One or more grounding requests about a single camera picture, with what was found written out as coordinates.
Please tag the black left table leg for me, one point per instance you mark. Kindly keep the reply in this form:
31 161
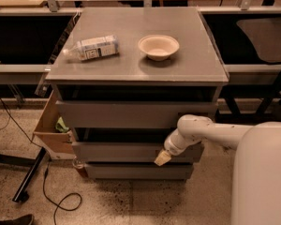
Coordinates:
21 196

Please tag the black office chair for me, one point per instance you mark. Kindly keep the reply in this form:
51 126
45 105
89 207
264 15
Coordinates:
265 36

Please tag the grey drawer cabinet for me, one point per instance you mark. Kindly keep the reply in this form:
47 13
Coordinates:
193 74

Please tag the grey top drawer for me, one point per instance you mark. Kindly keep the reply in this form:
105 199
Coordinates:
128 114

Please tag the beige paper bowl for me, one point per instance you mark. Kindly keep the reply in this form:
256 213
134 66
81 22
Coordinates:
158 47

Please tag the grey bottom drawer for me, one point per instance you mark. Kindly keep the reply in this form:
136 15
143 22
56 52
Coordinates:
173 171

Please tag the brown cardboard box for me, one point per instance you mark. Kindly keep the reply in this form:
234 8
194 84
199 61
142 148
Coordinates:
58 143

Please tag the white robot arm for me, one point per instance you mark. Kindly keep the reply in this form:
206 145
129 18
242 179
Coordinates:
256 180

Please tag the black table leg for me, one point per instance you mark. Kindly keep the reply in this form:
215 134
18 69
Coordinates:
234 115
21 196

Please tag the green cloth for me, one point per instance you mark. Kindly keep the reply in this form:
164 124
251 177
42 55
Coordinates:
60 126

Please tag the black right table leg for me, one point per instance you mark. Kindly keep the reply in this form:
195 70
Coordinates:
234 115

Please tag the grey drawer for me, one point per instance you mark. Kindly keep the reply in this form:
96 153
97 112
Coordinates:
128 114
118 145
173 171

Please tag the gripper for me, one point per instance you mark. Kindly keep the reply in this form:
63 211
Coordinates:
172 147

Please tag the dark shoe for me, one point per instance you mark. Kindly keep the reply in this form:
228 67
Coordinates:
24 220

